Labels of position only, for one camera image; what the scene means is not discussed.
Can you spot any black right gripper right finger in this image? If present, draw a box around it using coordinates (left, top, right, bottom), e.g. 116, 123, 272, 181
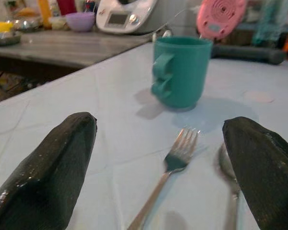
222, 116, 288, 230

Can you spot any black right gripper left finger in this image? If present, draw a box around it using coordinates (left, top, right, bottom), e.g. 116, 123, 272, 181
0, 111, 98, 230

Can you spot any silver metal spoon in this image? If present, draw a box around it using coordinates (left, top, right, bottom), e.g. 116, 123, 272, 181
217, 143, 242, 230

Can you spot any silver metal fork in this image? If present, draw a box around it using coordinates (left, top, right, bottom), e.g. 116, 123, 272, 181
126, 127, 199, 230

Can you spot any dark grey roll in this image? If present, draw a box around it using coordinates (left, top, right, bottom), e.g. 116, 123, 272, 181
211, 44, 287, 65

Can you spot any grey kitchen counter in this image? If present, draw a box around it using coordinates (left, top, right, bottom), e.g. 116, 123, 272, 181
0, 30, 154, 70

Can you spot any teal plastic mug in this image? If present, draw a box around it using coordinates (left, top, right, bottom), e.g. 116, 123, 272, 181
150, 36, 214, 109

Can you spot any teal cloth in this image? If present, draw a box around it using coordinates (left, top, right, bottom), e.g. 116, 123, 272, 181
252, 0, 288, 47

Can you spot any small clear plastic container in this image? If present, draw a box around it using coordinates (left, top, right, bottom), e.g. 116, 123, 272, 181
48, 16, 69, 31

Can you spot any yellow plastic bowl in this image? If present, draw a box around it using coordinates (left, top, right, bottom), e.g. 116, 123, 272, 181
0, 21, 14, 34

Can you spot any purple plastic bowl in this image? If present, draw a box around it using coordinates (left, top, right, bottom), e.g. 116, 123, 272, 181
65, 12, 96, 33

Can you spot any pink round plastic device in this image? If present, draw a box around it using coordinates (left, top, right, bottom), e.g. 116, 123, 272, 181
196, 0, 247, 41

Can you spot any orange bottle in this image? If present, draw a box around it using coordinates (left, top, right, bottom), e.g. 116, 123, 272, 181
37, 0, 52, 30

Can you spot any red container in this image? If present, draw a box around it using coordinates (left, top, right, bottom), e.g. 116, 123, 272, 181
56, 0, 77, 16

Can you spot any white kitchen appliance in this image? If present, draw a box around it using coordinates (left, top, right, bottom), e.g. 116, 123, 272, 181
96, 0, 173, 35

